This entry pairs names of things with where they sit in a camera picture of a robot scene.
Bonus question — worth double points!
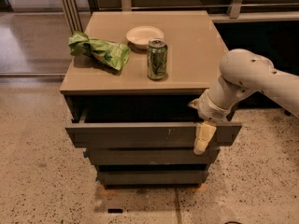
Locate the grey bottom drawer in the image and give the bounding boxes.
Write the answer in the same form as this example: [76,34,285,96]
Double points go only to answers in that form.
[97,170,208,186]

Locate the green chip bag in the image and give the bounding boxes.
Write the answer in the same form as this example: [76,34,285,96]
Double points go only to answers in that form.
[68,31,131,71]

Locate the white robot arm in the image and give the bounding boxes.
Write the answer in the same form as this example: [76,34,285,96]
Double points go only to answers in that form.
[188,49,299,155]

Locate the green soda can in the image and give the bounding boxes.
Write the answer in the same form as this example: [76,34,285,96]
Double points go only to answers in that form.
[147,38,168,80]

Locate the grey drawer cabinet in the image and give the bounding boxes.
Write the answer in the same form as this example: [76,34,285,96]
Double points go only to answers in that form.
[59,10,250,189]

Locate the grey top drawer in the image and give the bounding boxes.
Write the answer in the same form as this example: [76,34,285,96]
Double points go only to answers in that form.
[64,109,243,149]

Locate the grey middle drawer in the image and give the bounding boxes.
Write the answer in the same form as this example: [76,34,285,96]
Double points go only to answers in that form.
[88,148,220,165]

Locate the metal window frame rail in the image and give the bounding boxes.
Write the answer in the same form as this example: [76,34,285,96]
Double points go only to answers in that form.
[55,0,299,24]

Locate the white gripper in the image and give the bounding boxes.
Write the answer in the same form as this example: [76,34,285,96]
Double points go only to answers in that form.
[188,90,229,155]

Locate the white paper bowl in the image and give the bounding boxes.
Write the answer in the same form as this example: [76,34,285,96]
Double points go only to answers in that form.
[126,26,164,49]

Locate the grey drawer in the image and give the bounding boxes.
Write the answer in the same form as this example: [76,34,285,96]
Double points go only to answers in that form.
[64,109,243,149]
[97,170,208,186]
[88,148,220,165]

